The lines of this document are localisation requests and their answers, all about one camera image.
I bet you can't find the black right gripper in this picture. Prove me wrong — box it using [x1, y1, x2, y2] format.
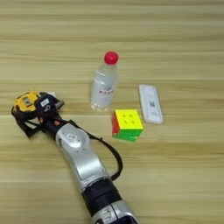
[10, 92, 73, 138]

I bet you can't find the yellow black tape measure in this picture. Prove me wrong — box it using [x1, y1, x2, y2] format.
[11, 90, 42, 130]

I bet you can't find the clear bottle with red cap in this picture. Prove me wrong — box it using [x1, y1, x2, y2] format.
[89, 51, 121, 113]

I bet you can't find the colourful puzzle cube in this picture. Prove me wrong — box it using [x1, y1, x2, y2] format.
[111, 108, 144, 143]

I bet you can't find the white rectangular box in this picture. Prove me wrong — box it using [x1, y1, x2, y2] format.
[138, 84, 165, 125]

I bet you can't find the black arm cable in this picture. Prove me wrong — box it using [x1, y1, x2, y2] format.
[67, 119, 123, 182]

